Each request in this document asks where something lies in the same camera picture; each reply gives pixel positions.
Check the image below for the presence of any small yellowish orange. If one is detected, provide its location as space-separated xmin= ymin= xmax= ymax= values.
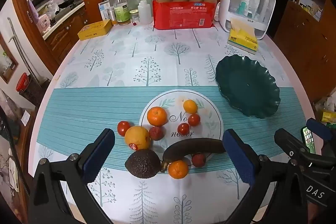
xmin=183 ymin=99 xmax=198 ymax=114

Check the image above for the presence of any black frying pan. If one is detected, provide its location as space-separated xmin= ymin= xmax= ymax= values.
xmin=57 ymin=0 xmax=80 ymax=9

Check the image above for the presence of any white organizer with clear lid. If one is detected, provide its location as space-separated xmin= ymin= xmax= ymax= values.
xmin=218 ymin=0 xmax=276 ymax=40

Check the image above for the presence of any small glass jar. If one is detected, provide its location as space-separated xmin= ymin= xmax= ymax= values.
xmin=129 ymin=9 xmax=140 ymax=25

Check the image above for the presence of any red paper cup package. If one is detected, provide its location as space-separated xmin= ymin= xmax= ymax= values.
xmin=153 ymin=0 xmax=225 ymax=30

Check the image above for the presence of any red lychee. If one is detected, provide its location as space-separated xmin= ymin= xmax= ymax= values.
xmin=149 ymin=126 xmax=165 ymax=141
xmin=192 ymin=153 xmax=206 ymax=168

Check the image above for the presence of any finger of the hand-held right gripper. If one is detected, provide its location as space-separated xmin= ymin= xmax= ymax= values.
xmin=274 ymin=128 xmax=336 ymax=169
xmin=306 ymin=118 xmax=336 ymax=141

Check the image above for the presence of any wooden cabinet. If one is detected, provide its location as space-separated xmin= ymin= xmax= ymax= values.
xmin=273 ymin=0 xmax=336 ymax=102

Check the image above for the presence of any yellow flat box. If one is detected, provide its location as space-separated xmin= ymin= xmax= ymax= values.
xmin=77 ymin=20 xmax=112 ymax=41

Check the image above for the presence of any red cherry tomato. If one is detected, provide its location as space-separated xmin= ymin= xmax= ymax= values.
xmin=187 ymin=113 xmax=201 ymax=127
xmin=117 ymin=121 xmax=131 ymax=137
xmin=177 ymin=123 xmax=190 ymax=136

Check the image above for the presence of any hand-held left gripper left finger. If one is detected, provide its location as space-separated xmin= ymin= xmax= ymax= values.
xmin=28 ymin=128 xmax=116 ymax=224

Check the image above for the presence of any small mandarin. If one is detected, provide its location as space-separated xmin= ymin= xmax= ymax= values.
xmin=168 ymin=160 xmax=189 ymax=179

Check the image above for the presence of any white squeeze bottle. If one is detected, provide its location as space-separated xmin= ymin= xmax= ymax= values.
xmin=127 ymin=0 xmax=153 ymax=25

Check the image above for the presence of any red lidded container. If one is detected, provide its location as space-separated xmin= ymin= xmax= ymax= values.
xmin=16 ymin=72 xmax=30 ymax=92

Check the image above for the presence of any white and blue card box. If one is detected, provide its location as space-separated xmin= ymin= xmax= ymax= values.
xmin=99 ymin=0 xmax=111 ymax=21

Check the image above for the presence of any dark avocado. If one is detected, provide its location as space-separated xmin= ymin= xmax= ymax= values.
xmin=125 ymin=149 xmax=160 ymax=179

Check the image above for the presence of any large orange with sticker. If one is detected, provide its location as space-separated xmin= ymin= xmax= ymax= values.
xmin=124 ymin=126 xmax=151 ymax=151

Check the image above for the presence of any smartphone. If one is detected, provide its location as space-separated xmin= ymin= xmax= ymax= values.
xmin=301 ymin=126 xmax=316 ymax=154

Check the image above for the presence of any metal can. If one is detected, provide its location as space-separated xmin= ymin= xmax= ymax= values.
xmin=108 ymin=7 xmax=117 ymax=27

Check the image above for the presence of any overripe brown banana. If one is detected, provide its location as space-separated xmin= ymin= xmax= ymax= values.
xmin=160 ymin=138 xmax=227 ymax=173

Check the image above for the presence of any large mandarin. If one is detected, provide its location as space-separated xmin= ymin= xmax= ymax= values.
xmin=147 ymin=106 xmax=168 ymax=126

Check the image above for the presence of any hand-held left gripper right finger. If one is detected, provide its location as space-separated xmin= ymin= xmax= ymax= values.
xmin=223 ymin=129 xmax=307 ymax=224

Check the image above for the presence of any dark green scalloped plate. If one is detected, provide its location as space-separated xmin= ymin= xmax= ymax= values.
xmin=215 ymin=55 xmax=281 ymax=119

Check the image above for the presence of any glass bottle with green label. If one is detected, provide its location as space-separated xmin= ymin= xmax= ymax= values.
xmin=114 ymin=0 xmax=131 ymax=26

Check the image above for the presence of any tree print tablecloth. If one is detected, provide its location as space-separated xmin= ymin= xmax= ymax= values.
xmin=29 ymin=22 xmax=319 ymax=224

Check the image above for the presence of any yellow tissue pack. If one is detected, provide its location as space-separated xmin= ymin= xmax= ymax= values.
xmin=227 ymin=18 xmax=259 ymax=54

